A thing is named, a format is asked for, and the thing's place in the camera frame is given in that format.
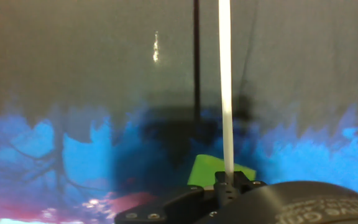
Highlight printed landscape tablecloth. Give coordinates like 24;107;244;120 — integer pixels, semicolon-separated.
0;0;358;224

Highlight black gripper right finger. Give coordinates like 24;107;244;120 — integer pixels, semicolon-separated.
232;170;267;194

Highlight green flag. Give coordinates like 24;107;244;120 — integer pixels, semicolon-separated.
186;0;257;187

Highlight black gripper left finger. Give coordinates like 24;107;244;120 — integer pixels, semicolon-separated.
113;170;238;224

